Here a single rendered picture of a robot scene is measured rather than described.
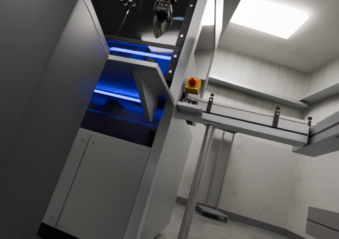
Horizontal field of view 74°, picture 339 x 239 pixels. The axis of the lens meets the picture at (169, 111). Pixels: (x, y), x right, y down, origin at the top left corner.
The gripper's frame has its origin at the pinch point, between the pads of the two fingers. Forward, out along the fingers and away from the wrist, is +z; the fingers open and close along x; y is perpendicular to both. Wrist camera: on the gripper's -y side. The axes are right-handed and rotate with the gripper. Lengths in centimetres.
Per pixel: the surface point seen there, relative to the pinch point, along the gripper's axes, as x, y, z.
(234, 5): 30, -200, -188
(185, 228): 36, -32, 83
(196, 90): 23.1, -21.5, 13.6
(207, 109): 31.3, -30.8, 19.9
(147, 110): 3.2, -11.9, 33.1
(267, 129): 64, -28, 23
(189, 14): 6.3, -26.0, -33.7
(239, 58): 69, -381, -203
